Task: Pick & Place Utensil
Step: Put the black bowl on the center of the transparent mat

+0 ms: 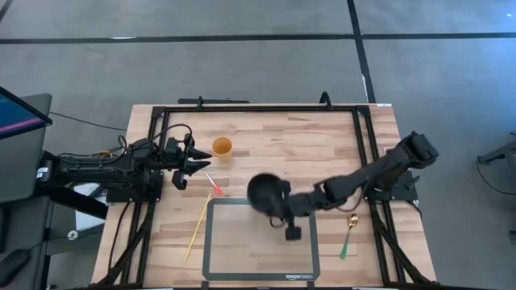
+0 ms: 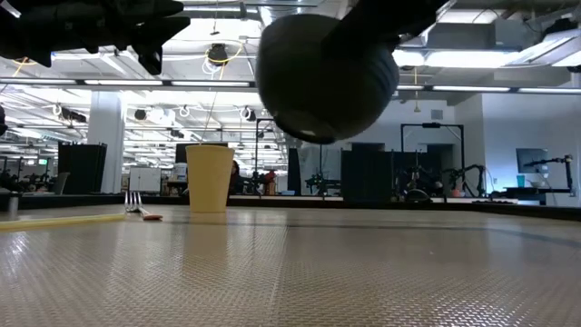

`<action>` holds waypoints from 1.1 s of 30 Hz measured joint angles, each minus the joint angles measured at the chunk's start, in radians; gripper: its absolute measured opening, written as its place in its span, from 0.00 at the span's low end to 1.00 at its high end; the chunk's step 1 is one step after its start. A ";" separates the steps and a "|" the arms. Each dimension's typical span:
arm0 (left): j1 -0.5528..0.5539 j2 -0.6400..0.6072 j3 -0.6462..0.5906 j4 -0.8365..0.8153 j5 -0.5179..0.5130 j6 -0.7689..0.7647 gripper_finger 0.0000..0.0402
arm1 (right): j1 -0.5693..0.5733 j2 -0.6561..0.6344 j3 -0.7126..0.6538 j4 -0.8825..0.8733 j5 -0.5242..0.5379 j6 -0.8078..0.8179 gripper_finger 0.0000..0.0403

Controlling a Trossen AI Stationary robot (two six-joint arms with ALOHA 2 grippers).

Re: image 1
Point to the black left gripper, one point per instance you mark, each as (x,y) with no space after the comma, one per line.
(175,155)

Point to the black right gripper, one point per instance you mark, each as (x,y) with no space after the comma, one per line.
(292,203)

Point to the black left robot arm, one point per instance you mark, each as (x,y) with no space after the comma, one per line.
(101,169)

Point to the computer monitor with pink stripe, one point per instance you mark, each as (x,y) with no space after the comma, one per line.
(20,114)

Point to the black bowl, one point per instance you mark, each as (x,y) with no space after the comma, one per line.
(264,195)

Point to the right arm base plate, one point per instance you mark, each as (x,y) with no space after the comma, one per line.
(399,195)

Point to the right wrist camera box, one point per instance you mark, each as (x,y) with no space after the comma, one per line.
(293,233)

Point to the black aluminium table frame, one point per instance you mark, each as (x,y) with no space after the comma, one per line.
(262,108)

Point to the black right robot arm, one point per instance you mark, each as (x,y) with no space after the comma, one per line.
(363,177)

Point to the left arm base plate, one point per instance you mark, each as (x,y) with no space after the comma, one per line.
(133,196)

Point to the orange plastic cup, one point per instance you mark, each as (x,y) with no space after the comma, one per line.
(222,147)

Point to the yellow chopstick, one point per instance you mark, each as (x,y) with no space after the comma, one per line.
(197,227)

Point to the grey metal stand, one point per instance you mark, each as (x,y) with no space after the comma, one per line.
(500,153)

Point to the black arched hook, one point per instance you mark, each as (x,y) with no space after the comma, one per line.
(321,100)

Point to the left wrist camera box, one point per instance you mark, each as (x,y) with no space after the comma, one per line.
(179,181)

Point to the white tape roll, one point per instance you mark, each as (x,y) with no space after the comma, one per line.
(69,235)

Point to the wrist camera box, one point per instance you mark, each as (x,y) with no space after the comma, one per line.
(293,233)
(179,181)

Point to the black-edged clear baking mat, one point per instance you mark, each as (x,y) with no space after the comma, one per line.
(258,258)

